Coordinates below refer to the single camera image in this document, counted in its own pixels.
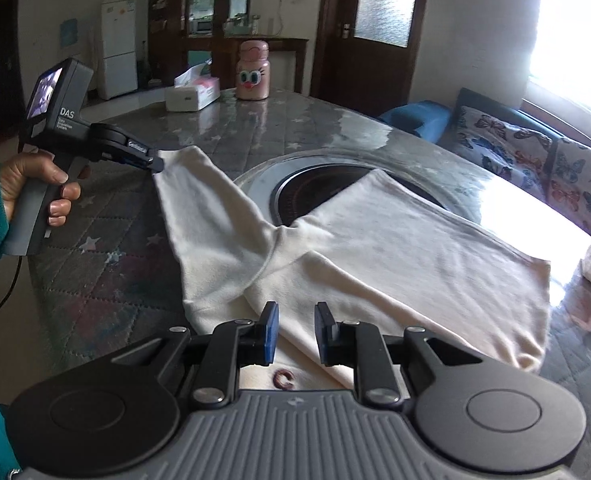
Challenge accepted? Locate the white pink tissue box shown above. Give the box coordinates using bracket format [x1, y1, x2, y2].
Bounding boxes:
[164, 65, 221, 112]

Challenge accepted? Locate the cream cloth garment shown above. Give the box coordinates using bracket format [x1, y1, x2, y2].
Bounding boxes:
[153, 145, 552, 393]

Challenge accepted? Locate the dark wooden door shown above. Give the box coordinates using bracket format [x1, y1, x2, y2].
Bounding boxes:
[309, 0, 432, 118]

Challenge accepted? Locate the dark wooden display cabinet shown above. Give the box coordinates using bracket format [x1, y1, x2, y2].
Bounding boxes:
[148, 0, 254, 86]

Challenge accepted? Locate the black induction cooktop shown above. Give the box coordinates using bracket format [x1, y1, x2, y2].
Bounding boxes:
[270, 162, 376, 226]

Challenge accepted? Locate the blue sofa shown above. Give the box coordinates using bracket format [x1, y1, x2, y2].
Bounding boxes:
[378, 87, 591, 236]

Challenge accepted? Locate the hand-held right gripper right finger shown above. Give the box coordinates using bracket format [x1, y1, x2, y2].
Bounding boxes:
[314, 302, 481, 408]

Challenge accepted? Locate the window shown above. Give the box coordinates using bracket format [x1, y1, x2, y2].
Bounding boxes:
[520, 0, 591, 126]

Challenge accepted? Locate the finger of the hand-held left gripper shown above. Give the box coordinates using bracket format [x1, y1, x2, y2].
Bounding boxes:
[120, 149, 166, 173]

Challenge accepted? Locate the white refrigerator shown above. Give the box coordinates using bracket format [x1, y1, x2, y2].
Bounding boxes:
[98, 0, 140, 101]

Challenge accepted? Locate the pink cartoon face bottle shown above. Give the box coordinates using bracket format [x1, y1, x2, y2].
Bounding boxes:
[236, 40, 271, 101]

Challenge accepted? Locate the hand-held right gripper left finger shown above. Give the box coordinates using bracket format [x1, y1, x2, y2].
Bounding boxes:
[110, 301, 281, 408]

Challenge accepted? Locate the person's left hand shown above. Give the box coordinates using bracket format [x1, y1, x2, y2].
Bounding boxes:
[0, 152, 81, 228]

